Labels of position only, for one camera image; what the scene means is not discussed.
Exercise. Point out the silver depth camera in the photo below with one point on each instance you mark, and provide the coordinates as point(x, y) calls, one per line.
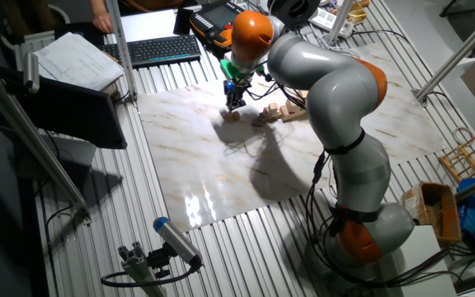
point(31, 72)

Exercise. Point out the black orange teach pendant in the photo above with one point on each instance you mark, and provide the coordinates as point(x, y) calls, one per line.
point(214, 18)

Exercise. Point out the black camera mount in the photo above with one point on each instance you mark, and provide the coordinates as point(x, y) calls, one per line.
point(159, 260)

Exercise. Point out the short aluminium extrusion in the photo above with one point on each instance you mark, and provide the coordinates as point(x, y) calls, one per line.
point(138, 272)

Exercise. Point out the black flat monitor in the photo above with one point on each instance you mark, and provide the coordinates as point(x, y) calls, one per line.
point(72, 111)

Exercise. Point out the green gripper mounting adapter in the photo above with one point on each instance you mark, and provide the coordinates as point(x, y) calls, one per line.
point(231, 69)

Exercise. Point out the silver camera with blue end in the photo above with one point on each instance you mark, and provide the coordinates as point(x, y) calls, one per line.
point(177, 241)

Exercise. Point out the bare person forearm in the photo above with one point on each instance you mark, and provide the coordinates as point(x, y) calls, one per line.
point(96, 6)

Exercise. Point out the bare person hand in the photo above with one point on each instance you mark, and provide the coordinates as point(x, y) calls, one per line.
point(102, 21)

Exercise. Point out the white robot base platform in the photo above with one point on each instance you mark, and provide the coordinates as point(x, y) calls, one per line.
point(423, 264)

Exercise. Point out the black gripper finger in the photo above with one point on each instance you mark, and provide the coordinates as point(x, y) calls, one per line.
point(231, 106)
point(239, 105)

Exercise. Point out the medium wooden cube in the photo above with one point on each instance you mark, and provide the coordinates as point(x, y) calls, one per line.
point(284, 110)
point(293, 105)

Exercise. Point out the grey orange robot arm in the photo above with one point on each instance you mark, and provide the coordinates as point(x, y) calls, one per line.
point(336, 90)

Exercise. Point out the white labelled box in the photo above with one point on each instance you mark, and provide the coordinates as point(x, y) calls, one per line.
point(324, 18)

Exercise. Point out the open cardboard box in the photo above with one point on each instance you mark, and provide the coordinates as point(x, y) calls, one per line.
point(448, 214)

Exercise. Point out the white marble pattern board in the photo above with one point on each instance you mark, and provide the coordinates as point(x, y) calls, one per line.
point(221, 173)

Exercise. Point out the white paper sheets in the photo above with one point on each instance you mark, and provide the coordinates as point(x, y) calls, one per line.
point(76, 62)

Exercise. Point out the black phone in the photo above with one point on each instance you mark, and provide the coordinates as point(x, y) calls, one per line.
point(182, 22)

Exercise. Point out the wooden rack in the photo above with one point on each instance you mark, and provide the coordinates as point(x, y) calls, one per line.
point(446, 163)

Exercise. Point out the gold foil bag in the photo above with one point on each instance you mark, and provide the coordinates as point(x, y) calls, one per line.
point(357, 14)

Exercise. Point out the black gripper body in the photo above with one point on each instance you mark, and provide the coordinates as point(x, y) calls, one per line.
point(236, 91)

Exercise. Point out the black computer keyboard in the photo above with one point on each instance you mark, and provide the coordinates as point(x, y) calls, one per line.
point(159, 50)

